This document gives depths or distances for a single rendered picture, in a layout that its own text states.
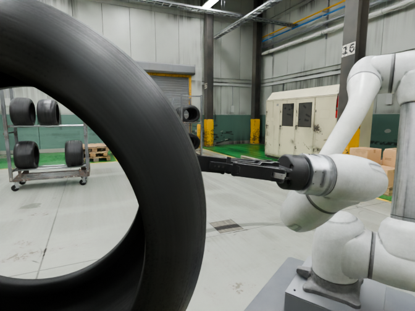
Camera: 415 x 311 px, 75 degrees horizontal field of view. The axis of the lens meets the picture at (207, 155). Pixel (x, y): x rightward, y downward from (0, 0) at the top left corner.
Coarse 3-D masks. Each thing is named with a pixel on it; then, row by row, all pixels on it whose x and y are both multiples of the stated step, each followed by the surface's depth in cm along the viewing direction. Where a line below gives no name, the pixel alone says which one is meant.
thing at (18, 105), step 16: (0, 96) 453; (16, 112) 466; (32, 112) 523; (48, 112) 484; (16, 128) 516; (16, 144) 484; (32, 144) 493; (80, 144) 519; (16, 160) 475; (32, 160) 486; (80, 160) 515; (16, 176) 479; (32, 176) 508; (48, 176) 506; (64, 176) 507; (80, 176) 517
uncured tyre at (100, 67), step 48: (0, 0) 27; (0, 48) 25; (48, 48) 27; (96, 48) 30; (96, 96) 28; (144, 96) 31; (144, 144) 30; (192, 144) 38; (144, 192) 30; (192, 192) 34; (144, 240) 60; (192, 240) 35; (0, 288) 55; (48, 288) 57; (96, 288) 59; (144, 288) 32; (192, 288) 38
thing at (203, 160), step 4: (200, 156) 50; (204, 156) 51; (208, 156) 51; (200, 160) 50; (204, 160) 51; (208, 160) 51; (212, 160) 51; (216, 160) 51; (220, 160) 52; (224, 160) 52; (200, 164) 51; (204, 164) 51; (208, 164) 51; (204, 168) 51; (208, 168) 51; (212, 172) 51; (216, 172) 52; (220, 172) 52; (224, 172) 52
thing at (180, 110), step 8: (184, 96) 734; (192, 96) 741; (200, 96) 748; (200, 104) 755; (192, 112) 827; (200, 112) 758; (184, 120) 760; (192, 120) 766; (200, 120) 762; (192, 136) 767; (200, 152) 784
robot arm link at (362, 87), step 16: (352, 80) 89; (368, 80) 85; (352, 96) 83; (368, 96) 81; (352, 112) 79; (336, 128) 80; (352, 128) 78; (336, 144) 78; (288, 208) 70; (304, 208) 65; (288, 224) 72; (304, 224) 68; (320, 224) 67
